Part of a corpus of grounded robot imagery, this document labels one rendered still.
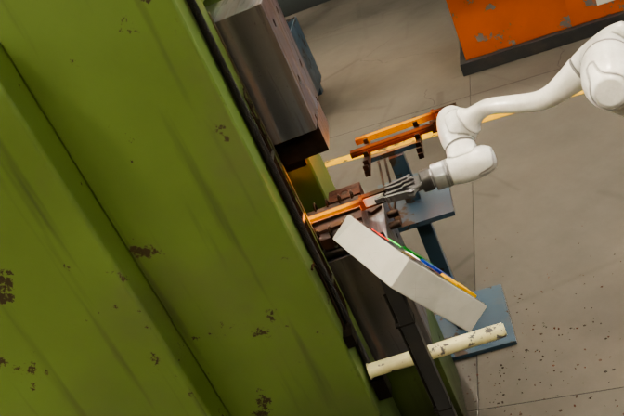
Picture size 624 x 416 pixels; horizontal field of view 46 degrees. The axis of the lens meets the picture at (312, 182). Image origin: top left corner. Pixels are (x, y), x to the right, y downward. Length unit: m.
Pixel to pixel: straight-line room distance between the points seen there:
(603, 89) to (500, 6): 3.82
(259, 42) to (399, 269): 0.77
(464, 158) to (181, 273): 0.96
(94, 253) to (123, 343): 0.30
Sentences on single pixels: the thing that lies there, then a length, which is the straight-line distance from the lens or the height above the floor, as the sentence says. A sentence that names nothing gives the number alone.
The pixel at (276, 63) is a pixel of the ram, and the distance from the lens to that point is 2.11.
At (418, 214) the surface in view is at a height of 0.70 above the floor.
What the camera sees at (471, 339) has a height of 0.64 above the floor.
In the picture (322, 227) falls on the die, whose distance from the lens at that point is 2.46.
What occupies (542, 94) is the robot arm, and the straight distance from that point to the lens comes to 2.30.
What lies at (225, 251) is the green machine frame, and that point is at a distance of 2.07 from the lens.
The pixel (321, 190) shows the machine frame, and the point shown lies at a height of 0.98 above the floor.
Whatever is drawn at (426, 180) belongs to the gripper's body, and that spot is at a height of 1.01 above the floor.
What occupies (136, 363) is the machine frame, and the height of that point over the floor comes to 1.04.
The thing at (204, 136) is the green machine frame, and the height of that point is 1.56.
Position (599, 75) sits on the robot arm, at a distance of 2.02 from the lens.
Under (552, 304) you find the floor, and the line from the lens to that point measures 3.38.
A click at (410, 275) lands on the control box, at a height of 1.16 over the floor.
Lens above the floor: 2.13
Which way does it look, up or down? 24 degrees down
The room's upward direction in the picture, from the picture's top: 25 degrees counter-clockwise
